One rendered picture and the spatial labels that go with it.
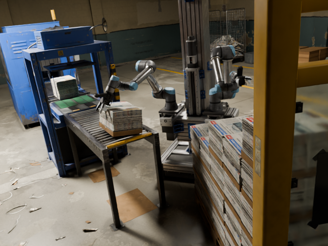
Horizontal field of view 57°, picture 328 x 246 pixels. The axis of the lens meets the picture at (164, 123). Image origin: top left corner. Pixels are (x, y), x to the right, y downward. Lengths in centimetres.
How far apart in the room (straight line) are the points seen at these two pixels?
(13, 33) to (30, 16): 528
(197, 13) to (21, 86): 380
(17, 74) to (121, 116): 359
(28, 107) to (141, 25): 736
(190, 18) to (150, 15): 944
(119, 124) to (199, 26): 130
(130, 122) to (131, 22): 970
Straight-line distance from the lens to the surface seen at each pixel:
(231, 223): 213
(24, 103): 608
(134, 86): 272
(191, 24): 324
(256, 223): 113
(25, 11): 1118
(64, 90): 452
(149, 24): 1259
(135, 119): 272
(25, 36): 597
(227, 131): 199
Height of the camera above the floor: 183
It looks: 20 degrees down
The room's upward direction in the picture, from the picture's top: 6 degrees counter-clockwise
